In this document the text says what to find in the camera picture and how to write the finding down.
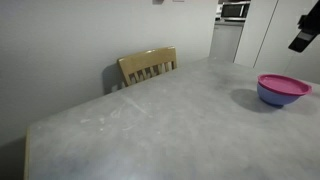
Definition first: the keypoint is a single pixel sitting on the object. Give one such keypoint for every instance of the silver microwave oven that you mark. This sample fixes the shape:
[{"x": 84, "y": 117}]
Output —
[{"x": 235, "y": 10}]

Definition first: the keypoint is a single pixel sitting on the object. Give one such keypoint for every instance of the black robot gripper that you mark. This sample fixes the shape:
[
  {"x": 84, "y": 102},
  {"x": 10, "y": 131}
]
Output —
[{"x": 312, "y": 18}]

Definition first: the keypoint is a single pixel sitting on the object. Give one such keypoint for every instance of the grey kitchen counter cabinet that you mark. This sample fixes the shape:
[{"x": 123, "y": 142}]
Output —
[{"x": 226, "y": 40}]

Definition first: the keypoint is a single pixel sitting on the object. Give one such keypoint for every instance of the wooden slat-back chair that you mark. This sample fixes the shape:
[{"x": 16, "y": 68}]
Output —
[{"x": 146, "y": 59}]

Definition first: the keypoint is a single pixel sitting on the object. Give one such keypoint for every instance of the blue plastic bowl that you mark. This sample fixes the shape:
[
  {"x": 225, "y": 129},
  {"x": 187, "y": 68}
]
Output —
[{"x": 273, "y": 97}]

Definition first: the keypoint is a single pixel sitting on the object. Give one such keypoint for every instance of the pink round plastic lid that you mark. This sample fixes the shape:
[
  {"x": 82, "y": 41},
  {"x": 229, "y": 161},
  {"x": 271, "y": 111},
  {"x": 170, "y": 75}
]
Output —
[{"x": 283, "y": 84}]

